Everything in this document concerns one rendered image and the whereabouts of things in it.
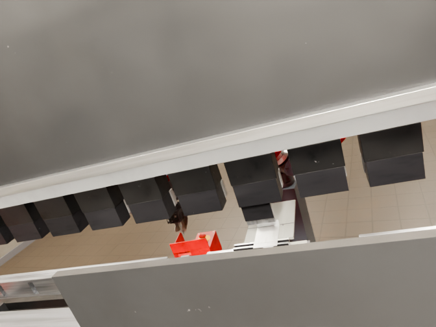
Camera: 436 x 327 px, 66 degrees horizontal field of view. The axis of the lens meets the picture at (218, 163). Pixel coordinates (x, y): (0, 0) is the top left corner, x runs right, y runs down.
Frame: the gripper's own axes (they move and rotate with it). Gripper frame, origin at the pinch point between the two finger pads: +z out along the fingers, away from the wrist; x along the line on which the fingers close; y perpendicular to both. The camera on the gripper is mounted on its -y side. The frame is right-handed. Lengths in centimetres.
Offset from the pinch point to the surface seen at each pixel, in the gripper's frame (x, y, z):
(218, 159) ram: 46, 52, -47
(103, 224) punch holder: -6, 49, -31
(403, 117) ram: 98, 55, -48
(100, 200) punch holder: -3, 50, -41
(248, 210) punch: 49, 48, -26
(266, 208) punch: 56, 48, -26
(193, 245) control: 7.2, 9.9, 3.7
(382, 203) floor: 118, -142, 70
